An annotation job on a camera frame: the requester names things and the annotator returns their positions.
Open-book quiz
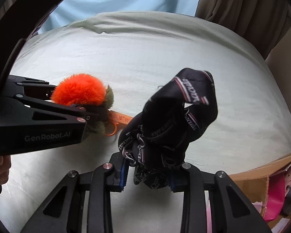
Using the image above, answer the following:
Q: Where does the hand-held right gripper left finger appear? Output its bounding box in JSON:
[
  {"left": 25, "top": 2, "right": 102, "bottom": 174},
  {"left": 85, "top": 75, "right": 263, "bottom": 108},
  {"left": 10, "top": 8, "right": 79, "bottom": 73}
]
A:
[{"left": 21, "top": 152, "right": 131, "bottom": 233}]

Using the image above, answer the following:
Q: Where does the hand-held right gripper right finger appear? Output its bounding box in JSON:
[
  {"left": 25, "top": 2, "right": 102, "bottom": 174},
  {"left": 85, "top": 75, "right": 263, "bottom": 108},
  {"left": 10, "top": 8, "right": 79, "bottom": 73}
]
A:
[{"left": 167, "top": 163, "right": 272, "bottom": 233}]

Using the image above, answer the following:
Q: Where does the person's left hand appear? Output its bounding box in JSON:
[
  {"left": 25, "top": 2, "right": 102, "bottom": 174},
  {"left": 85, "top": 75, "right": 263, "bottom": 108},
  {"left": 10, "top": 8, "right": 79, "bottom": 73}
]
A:
[{"left": 0, "top": 154, "right": 12, "bottom": 193}]

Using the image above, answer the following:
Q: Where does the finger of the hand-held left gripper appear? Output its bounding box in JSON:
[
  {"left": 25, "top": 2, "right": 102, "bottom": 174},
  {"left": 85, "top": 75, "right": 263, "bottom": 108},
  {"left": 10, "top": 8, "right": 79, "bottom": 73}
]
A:
[
  {"left": 8, "top": 75, "right": 58, "bottom": 100},
  {"left": 4, "top": 93, "right": 110, "bottom": 126}
]

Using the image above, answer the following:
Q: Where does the orange pom-pom keychain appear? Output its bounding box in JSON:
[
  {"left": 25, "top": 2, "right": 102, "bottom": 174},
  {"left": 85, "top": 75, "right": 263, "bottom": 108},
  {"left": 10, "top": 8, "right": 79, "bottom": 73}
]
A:
[{"left": 50, "top": 73, "right": 134, "bottom": 136}]

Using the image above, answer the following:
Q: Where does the black printed scarf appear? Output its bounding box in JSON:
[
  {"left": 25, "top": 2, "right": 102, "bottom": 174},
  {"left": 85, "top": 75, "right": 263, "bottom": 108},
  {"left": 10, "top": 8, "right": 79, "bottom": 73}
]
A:
[{"left": 118, "top": 68, "right": 219, "bottom": 190}]

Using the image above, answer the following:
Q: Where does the cardboard box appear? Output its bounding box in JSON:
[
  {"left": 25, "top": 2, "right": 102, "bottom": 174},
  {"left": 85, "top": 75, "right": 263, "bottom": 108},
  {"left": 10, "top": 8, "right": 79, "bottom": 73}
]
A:
[{"left": 229, "top": 149, "right": 291, "bottom": 229}]

